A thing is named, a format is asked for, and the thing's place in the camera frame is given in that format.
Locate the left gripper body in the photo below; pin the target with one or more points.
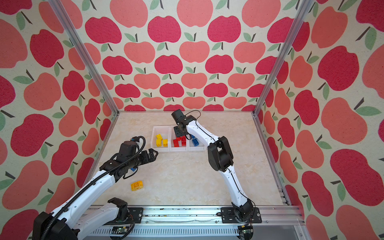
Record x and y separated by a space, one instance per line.
140 159

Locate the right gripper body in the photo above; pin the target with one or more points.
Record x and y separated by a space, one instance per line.
176 131

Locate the white three-compartment bin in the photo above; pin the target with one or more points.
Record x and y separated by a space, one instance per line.
168 133

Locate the yellow double lego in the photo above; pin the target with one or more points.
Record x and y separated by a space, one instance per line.
137 185

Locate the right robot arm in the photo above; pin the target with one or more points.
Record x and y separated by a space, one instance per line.
220 158

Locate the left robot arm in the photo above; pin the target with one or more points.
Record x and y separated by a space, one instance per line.
67 222

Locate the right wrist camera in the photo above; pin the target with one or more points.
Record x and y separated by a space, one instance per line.
178 115

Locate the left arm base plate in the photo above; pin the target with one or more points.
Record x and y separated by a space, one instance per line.
133 214

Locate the aluminium front rail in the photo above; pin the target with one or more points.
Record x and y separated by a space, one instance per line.
178 222

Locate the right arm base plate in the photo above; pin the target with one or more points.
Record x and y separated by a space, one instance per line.
230 215

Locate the left aluminium frame post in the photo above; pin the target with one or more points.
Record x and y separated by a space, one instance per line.
71 31

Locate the aluminium frame post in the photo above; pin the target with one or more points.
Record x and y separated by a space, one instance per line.
303 10
71 31

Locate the right aluminium frame post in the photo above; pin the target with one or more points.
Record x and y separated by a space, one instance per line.
303 10

